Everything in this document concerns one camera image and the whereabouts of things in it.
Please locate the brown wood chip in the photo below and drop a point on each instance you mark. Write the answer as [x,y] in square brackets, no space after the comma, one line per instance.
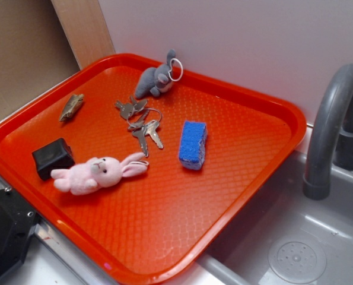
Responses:
[73,104]

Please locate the blue sponge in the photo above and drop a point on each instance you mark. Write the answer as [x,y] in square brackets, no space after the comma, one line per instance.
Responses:
[192,145]

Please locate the bunch of silver keys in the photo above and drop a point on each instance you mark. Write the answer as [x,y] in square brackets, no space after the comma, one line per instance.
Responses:
[143,121]

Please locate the orange plastic tray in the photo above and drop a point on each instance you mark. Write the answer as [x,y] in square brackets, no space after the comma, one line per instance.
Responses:
[148,229]

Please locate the grey plush bunny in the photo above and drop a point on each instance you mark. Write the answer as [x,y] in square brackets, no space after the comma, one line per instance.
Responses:
[158,80]

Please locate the pink plush bunny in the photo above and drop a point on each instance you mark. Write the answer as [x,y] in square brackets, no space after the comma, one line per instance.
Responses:
[97,173]

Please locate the black rectangular block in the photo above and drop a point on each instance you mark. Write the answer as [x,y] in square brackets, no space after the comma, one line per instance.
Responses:
[55,155]

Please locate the grey toy sink basin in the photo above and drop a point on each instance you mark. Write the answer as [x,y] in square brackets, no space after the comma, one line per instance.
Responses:
[282,237]

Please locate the light wooden board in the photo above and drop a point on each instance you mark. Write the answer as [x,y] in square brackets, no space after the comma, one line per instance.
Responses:
[86,30]

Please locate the grey toy faucet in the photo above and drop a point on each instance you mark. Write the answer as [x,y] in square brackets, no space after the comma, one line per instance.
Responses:
[331,142]

